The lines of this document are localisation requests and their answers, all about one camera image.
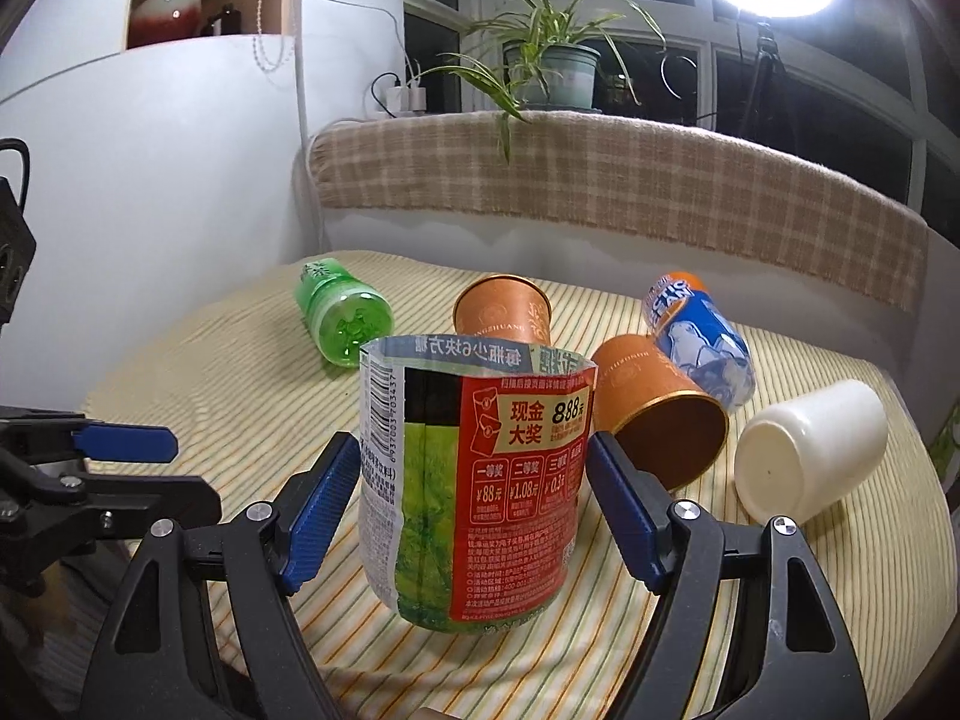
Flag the cut plastic bottle cup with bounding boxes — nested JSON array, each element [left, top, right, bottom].
[[358, 331, 599, 635]]

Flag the black tripod stand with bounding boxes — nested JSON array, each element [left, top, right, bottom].
[[731, 15, 802, 166]]

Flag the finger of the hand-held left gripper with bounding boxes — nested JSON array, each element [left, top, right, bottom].
[[0, 405, 179, 466], [0, 465, 224, 586]]

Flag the white power chargers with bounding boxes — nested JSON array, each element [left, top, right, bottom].
[[367, 73, 428, 121]]

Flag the plaid beige cloth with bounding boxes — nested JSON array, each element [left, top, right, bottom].
[[304, 109, 931, 316]]

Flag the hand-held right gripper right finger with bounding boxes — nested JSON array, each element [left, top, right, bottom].
[[585, 431, 875, 720]]

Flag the white bead string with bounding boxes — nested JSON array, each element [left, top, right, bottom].
[[251, 0, 295, 70]]

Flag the white cable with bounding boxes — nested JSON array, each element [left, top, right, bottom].
[[225, 0, 402, 158]]

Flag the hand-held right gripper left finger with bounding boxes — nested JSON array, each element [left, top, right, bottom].
[[79, 431, 362, 720]]

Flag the green plastic bottle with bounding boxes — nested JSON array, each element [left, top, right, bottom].
[[295, 259, 395, 370]]

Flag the blue labelled plastic bottle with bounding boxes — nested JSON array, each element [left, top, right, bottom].
[[643, 272, 755, 407]]

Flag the potted spider plant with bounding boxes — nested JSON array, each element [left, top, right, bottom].
[[416, 0, 668, 162]]

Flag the striped bed sheet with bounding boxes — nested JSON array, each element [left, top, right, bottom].
[[79, 247, 955, 720]]

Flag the white plastic cup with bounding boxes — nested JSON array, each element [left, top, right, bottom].
[[733, 379, 890, 524]]

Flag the orange paper cup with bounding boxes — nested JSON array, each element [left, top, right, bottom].
[[589, 334, 730, 492], [452, 274, 554, 352]]

